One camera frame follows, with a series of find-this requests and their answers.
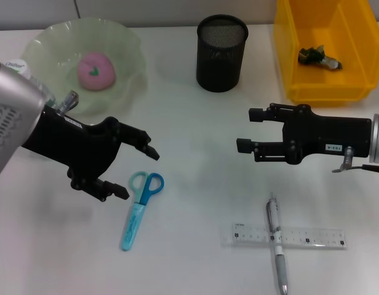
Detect yellow plastic bin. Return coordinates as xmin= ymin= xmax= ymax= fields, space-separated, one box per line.
xmin=273 ymin=0 xmax=379 ymax=108

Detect pink toy peach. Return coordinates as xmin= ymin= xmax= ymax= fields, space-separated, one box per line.
xmin=77 ymin=51 xmax=117 ymax=92

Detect black mesh pen holder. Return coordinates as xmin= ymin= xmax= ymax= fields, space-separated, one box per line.
xmin=196 ymin=14 xmax=249 ymax=92

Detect silver white pen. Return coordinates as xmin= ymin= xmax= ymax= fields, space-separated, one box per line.
xmin=266 ymin=192 xmax=290 ymax=295

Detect clear green-label water bottle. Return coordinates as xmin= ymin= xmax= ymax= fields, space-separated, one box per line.
xmin=4 ymin=58 xmax=57 ymax=107

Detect green wavy glass fruit plate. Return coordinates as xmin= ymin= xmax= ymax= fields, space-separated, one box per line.
xmin=25 ymin=20 xmax=146 ymax=126

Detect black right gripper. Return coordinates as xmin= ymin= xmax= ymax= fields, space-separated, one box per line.
xmin=236 ymin=103 xmax=372 ymax=166

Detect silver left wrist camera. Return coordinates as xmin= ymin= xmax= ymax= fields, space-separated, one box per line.
xmin=0 ymin=61 xmax=50 ymax=185

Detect green plastic wrapper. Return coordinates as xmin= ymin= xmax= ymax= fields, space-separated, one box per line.
xmin=298 ymin=44 xmax=344 ymax=72

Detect blue capped scissors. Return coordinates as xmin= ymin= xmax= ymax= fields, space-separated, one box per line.
xmin=120 ymin=171 xmax=165 ymax=251

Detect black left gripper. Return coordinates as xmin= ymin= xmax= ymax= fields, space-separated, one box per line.
xmin=22 ymin=104 xmax=161 ymax=203

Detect transparent plastic ruler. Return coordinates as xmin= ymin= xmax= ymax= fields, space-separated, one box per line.
xmin=231 ymin=222 xmax=347 ymax=250

